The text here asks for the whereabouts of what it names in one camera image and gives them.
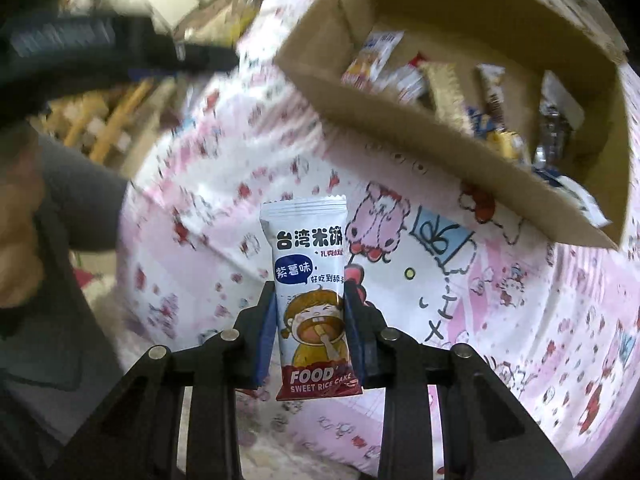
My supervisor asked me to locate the yellow wooden chair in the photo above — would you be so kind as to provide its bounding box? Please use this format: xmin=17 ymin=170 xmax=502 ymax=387
xmin=60 ymin=77 xmax=157 ymax=166

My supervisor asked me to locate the white grey snack packet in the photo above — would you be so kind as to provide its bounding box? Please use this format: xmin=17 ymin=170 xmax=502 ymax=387
xmin=547 ymin=172 xmax=612 ymax=228

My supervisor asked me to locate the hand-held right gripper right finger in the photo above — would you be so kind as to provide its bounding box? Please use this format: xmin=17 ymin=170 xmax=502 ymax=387
xmin=342 ymin=280 xmax=576 ymax=480

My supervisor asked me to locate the white cartoon rice cake packet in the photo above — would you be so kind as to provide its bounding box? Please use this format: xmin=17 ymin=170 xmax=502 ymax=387
xmin=259 ymin=195 xmax=364 ymax=402

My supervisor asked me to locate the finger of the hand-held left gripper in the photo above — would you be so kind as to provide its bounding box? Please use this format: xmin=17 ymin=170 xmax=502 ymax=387
xmin=145 ymin=30 xmax=239 ymax=75

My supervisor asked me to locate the brown and white snack packet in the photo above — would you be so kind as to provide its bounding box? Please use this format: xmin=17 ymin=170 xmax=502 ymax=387
xmin=475 ymin=64 xmax=507 ymax=133

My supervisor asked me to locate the pink cartoon printed bedsheet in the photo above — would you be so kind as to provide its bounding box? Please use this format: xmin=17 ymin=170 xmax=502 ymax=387
xmin=117 ymin=0 xmax=640 ymax=480

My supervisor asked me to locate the orange and white snack packet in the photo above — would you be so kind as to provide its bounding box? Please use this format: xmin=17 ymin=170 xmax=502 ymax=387
xmin=341 ymin=30 xmax=405 ymax=92

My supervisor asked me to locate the blue snack packet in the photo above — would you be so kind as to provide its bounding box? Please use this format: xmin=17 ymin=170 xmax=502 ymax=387
xmin=467 ymin=107 xmax=497 ymax=139

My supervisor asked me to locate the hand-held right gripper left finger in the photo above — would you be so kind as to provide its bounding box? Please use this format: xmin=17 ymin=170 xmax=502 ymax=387
xmin=50 ymin=287 xmax=281 ymax=480

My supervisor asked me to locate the white and red snack packet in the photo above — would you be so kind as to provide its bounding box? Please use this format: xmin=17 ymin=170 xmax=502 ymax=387
xmin=380 ymin=55 xmax=429 ymax=106

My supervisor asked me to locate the cardboard box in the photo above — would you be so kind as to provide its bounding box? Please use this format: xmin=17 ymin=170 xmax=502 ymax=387
xmin=272 ymin=0 xmax=632 ymax=251

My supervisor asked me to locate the yellow snack packet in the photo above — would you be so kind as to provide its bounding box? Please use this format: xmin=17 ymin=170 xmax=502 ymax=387
xmin=492 ymin=129 xmax=532 ymax=165

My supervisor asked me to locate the beige snack bar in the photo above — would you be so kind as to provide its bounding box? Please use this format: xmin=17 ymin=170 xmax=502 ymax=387
xmin=420 ymin=62 xmax=474 ymax=133

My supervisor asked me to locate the person's left hand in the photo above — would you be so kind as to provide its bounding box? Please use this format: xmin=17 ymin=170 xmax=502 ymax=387
xmin=0 ymin=145 xmax=47 ymax=308

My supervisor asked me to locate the person's left forearm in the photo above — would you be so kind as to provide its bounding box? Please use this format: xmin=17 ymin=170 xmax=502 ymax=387
xmin=0 ymin=132 xmax=133 ymax=396

